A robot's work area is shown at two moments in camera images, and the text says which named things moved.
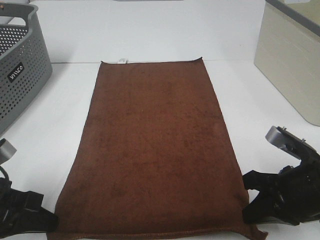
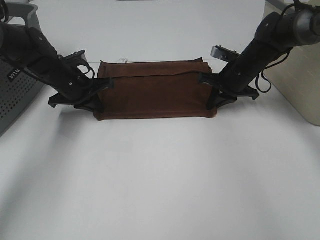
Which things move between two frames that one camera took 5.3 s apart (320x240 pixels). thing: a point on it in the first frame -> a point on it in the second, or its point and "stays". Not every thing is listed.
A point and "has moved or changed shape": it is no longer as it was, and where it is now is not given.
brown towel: (152, 159) has moved or changed shape
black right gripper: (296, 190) -> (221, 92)
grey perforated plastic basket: (25, 65) stays
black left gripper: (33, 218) -> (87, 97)
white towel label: (123, 60) stays
